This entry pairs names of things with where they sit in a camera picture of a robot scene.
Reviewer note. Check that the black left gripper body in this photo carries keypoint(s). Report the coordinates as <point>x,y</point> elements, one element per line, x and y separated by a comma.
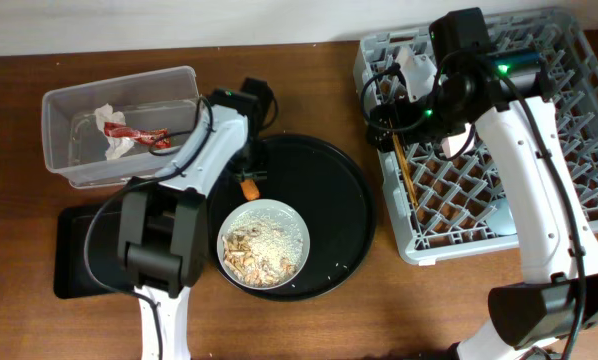
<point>253,158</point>

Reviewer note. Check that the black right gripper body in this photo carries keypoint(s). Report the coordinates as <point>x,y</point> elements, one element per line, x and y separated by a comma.
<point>406,113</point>

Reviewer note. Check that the orange carrot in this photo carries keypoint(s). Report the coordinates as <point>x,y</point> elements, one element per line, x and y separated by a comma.
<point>250,190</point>

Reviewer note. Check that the wooden chopstick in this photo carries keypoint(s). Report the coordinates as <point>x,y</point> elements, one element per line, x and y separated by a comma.
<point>400,153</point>
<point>396,141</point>

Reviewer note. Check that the grey plate with food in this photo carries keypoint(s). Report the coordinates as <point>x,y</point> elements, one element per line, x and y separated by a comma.
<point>263,245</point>

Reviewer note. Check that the red snack wrapper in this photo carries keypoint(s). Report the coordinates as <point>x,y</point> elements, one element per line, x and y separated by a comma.
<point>156,138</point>

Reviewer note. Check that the white napkin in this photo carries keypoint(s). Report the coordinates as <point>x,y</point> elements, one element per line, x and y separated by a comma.
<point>108,120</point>

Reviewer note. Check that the light blue cup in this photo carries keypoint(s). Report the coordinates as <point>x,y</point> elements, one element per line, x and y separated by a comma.
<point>501,221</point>

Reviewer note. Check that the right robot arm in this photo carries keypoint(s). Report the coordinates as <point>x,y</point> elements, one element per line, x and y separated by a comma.
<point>500,99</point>

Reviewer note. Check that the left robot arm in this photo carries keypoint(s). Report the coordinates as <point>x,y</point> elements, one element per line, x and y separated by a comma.
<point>163,226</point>

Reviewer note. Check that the grey dishwasher rack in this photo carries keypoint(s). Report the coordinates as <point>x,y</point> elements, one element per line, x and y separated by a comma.
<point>455,197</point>

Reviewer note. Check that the round black tray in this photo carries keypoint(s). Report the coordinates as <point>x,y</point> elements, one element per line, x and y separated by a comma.
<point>328,190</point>

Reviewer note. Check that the clear plastic bin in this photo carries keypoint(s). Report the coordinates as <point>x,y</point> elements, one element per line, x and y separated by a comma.
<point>75,148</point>

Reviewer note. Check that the rectangular black tray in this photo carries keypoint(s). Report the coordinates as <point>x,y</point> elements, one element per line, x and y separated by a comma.
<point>71,279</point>

